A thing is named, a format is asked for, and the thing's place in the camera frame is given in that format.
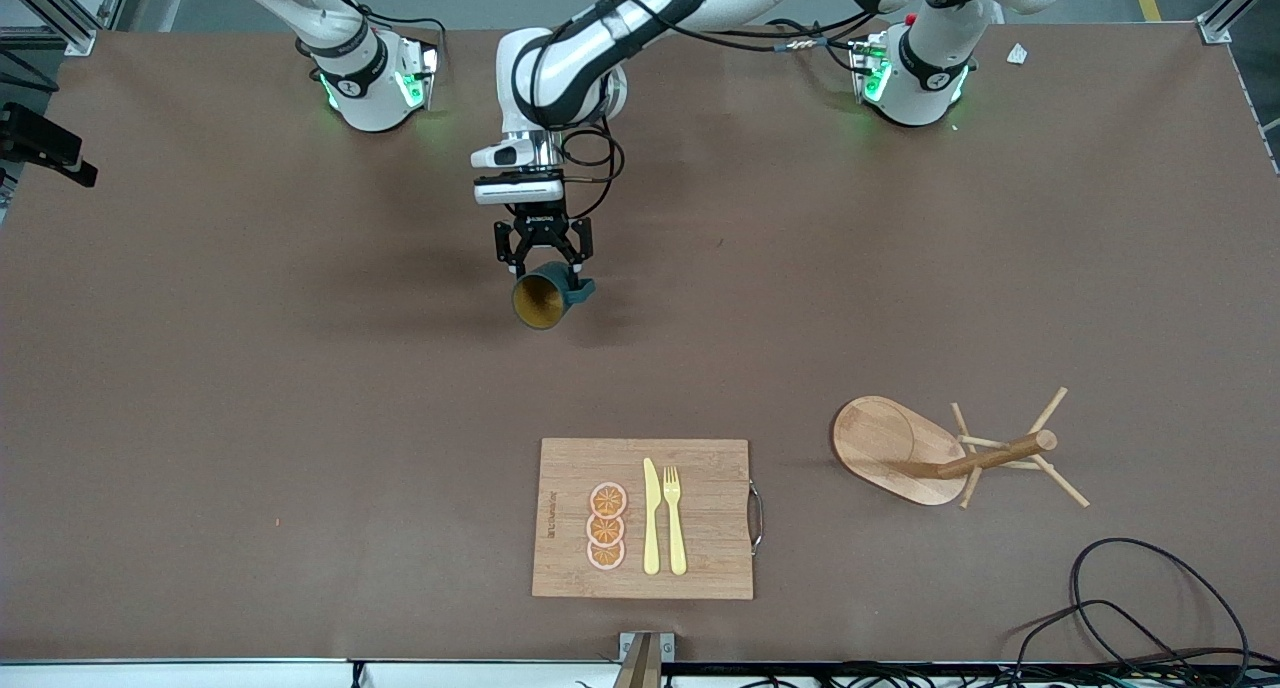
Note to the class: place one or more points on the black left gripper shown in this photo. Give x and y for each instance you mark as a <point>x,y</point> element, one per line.
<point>541,231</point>

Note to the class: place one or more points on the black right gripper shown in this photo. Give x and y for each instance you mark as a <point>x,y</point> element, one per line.
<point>38,135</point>

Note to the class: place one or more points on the dark green ribbed cup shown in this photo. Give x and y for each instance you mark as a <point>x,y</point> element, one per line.
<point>540,303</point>

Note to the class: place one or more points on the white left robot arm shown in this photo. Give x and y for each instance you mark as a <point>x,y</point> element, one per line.
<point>570,58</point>

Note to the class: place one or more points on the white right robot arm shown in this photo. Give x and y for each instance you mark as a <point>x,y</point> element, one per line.
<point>365,98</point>

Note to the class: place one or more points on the toy orange slice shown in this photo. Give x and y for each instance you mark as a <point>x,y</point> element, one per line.
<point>605,530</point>
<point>605,556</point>
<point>608,499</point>

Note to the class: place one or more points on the yellow plastic knife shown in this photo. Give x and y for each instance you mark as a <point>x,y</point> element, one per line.
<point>651,518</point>

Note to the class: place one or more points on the yellow plastic fork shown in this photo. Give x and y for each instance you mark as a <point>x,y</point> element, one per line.
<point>675,528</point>

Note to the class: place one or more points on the wooden mug tree stand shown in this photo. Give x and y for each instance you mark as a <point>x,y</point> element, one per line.
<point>880,448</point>

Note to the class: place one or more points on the white paper scrap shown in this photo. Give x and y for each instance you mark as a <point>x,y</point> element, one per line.
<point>1017,54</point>

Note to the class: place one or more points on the aluminium frame profile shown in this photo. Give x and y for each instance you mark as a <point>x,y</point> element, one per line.
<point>1230,13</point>
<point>60,13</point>

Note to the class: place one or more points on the metal bracket with wooden bar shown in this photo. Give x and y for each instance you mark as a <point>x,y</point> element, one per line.
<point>645,658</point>

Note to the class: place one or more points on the white table edge rail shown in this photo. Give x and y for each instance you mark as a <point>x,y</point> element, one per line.
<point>250,674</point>

